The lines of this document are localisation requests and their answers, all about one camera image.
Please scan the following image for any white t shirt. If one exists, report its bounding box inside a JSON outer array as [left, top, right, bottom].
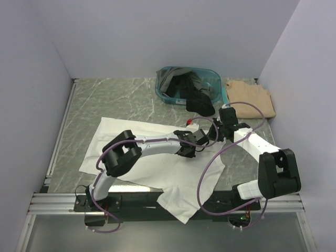
[[79, 117, 224, 224]]

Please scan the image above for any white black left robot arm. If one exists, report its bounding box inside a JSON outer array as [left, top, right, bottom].
[[86, 129, 209, 211]]

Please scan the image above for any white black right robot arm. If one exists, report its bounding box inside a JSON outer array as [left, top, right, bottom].
[[208, 107, 301, 209]]

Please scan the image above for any folded tan t shirt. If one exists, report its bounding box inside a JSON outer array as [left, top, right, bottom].
[[225, 80, 276, 119]]

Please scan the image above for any black t shirt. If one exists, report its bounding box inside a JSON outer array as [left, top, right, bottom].
[[165, 72, 215, 117]]

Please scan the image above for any teal plastic basket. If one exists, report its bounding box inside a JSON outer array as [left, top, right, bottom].
[[154, 66, 222, 106]]

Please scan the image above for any grey t shirt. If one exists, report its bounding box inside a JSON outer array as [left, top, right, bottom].
[[157, 67, 213, 97]]

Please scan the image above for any black base crossbar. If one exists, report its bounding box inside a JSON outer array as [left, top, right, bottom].
[[73, 191, 261, 222]]

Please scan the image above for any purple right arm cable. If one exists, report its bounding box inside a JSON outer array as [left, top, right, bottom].
[[196, 101, 269, 229]]

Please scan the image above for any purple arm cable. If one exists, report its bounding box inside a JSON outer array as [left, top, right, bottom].
[[89, 118, 220, 233], [196, 101, 269, 229]]

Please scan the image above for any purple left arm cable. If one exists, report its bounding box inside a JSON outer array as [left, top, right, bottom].
[[89, 118, 220, 233]]

